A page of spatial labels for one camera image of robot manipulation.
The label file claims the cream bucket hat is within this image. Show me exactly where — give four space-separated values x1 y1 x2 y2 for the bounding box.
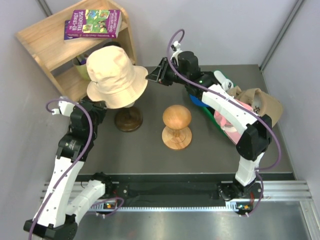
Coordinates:
86 45 148 109

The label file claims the round wooden hat stand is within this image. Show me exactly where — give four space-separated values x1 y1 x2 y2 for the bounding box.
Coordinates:
161 105 192 150

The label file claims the white cap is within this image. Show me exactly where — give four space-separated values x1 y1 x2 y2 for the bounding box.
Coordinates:
213 70 234 92

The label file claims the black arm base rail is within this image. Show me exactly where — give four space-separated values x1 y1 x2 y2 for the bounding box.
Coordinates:
74 173 270 207

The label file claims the pink baseball cap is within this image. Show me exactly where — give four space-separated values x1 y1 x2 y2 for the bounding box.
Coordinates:
213 110 241 145

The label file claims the purple treehouse book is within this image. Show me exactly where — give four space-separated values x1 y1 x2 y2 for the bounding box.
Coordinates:
65 9 122 39

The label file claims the green pen cup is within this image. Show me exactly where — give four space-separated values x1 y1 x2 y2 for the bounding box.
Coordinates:
71 53 90 81

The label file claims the green plastic tray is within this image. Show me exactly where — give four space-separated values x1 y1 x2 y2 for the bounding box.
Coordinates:
185 73 241 141

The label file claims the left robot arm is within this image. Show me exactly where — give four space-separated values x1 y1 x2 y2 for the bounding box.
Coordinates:
23 96 114 240

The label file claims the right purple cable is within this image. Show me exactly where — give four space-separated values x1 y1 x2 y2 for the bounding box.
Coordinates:
166 29 282 218

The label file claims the wooden shelf unit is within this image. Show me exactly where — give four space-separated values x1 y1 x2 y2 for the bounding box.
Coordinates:
16 0 137 101

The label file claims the purple cable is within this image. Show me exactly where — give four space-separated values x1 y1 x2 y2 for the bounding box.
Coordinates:
166 29 282 218
27 99 125 240

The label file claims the cream mannequin head stand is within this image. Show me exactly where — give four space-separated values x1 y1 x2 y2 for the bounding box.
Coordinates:
113 49 148 132

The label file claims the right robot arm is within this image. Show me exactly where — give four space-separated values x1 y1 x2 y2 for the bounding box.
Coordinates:
146 51 272 200

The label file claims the tan baseball cap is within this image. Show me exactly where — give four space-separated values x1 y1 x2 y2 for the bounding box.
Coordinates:
227 86 284 127

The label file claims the blue cap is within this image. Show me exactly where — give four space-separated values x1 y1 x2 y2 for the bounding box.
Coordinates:
189 94 208 108

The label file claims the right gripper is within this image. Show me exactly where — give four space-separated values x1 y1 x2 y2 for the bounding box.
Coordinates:
146 58 189 87

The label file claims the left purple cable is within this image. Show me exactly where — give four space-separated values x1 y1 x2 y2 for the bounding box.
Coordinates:
27 99 125 240

